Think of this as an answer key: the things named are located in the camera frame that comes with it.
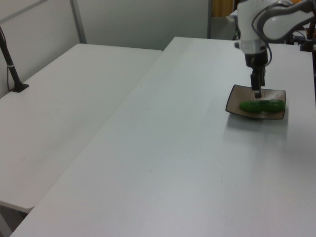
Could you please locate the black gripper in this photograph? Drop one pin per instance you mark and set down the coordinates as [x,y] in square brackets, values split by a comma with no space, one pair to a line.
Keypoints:
[256,60]

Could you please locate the green cucumber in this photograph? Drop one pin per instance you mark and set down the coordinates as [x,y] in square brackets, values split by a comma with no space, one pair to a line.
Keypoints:
[261,106]

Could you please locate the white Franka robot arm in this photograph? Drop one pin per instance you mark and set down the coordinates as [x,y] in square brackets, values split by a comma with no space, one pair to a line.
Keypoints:
[249,22]

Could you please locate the square brown ceramic plate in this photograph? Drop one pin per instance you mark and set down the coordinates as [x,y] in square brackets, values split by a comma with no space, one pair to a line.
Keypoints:
[237,96]

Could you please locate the yellow wooden panel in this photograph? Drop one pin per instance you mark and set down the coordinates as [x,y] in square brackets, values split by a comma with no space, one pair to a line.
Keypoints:
[222,7]

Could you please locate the black pole with base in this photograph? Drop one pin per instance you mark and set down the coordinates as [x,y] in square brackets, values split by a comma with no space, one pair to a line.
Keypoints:
[12,71]

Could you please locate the black camera stand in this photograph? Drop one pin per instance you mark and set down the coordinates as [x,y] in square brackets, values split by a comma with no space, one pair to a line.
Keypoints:
[309,37]

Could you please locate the grey metal partition post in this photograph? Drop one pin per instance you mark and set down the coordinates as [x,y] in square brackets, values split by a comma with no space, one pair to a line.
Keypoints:
[79,22]
[209,19]

